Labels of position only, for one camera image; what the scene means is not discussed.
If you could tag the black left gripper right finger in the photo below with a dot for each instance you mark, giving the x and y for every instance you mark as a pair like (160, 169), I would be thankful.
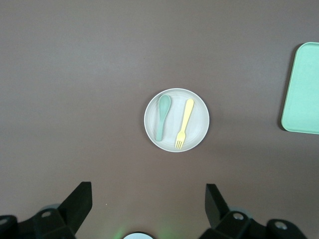
(231, 224)

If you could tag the round beige plate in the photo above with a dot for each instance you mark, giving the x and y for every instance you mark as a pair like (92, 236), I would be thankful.
(174, 117)

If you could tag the green rectangular tray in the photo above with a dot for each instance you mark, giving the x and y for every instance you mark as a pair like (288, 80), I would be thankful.
(304, 92)

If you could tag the yellow plastic fork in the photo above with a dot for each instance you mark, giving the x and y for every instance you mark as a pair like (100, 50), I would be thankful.
(187, 114)

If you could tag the green plastic spoon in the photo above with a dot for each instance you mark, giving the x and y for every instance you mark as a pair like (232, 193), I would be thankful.
(164, 102)

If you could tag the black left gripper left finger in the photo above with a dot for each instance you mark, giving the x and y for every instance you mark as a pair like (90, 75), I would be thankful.
(57, 221)

